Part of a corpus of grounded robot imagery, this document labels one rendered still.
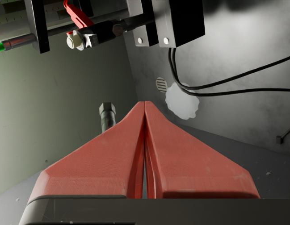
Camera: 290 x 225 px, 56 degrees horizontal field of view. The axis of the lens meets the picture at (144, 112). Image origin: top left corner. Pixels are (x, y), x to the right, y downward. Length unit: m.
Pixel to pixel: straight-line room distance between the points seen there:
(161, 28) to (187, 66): 0.21
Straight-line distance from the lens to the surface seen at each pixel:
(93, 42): 0.36
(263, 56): 0.54
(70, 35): 0.38
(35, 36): 0.57
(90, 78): 0.73
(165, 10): 0.44
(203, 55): 0.61
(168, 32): 0.45
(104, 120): 0.36
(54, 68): 0.69
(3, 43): 0.56
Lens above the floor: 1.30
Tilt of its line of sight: 34 degrees down
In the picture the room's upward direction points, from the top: 121 degrees counter-clockwise
